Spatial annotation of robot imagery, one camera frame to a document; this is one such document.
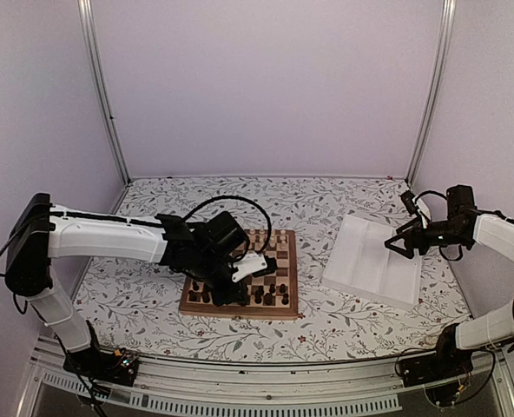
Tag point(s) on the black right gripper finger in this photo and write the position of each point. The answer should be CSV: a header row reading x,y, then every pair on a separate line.
x,y
401,234
408,253

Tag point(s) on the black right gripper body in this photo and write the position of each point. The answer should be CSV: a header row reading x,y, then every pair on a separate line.
x,y
424,244

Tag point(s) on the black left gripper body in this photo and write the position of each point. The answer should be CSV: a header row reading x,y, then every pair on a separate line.
x,y
207,270

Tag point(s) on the dark chess piece corner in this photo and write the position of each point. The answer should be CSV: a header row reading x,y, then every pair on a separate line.
x,y
194,292

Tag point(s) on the white plastic compartment tray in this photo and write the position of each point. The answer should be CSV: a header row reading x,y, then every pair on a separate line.
x,y
361,265

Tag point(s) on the wooden chess board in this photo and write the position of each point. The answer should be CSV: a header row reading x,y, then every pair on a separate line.
x,y
286,273

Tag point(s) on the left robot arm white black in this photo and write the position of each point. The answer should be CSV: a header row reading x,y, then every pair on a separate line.
x,y
45,231

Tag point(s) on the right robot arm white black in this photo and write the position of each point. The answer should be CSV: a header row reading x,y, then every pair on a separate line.
x,y
492,230

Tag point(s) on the light bishop piece right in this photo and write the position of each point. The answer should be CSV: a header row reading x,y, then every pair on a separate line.
x,y
262,233

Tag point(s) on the floral patterned table mat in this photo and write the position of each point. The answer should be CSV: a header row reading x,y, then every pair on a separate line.
x,y
135,304

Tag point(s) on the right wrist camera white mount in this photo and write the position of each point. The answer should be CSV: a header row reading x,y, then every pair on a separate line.
x,y
415,205

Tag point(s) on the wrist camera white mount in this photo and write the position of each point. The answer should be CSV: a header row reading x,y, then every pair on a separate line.
x,y
255,265
415,205

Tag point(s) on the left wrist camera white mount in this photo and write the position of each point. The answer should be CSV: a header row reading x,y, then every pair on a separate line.
x,y
255,265

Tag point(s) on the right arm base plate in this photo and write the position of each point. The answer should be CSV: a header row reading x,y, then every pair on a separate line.
x,y
449,373

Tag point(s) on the front aluminium rail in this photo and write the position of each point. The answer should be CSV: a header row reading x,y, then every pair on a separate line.
x,y
181,386

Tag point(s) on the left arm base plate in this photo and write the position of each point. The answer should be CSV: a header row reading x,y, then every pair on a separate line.
x,y
119,367

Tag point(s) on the right aluminium frame post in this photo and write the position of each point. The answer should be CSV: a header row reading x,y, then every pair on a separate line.
x,y
443,46

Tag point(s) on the aluminium frame post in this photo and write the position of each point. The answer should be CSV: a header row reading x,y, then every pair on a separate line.
x,y
443,46
87,22

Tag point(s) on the left aluminium frame post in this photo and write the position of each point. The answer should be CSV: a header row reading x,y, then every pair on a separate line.
x,y
87,22

